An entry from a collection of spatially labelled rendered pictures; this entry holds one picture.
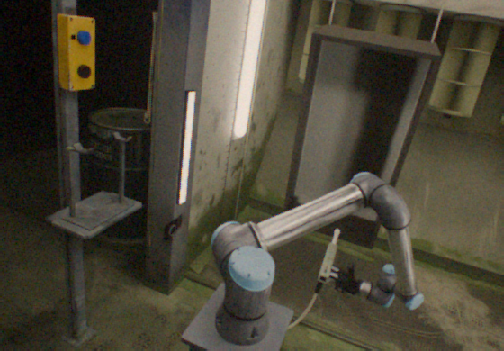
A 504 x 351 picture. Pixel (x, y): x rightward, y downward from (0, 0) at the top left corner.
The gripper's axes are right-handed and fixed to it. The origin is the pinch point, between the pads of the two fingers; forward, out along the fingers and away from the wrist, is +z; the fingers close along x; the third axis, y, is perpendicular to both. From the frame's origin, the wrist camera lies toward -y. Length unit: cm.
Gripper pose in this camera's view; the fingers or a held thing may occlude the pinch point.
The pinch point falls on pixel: (324, 267)
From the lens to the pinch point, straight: 189.2
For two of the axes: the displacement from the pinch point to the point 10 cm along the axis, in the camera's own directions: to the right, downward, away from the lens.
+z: -9.1, -3.5, 2.1
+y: -2.4, 8.8, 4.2
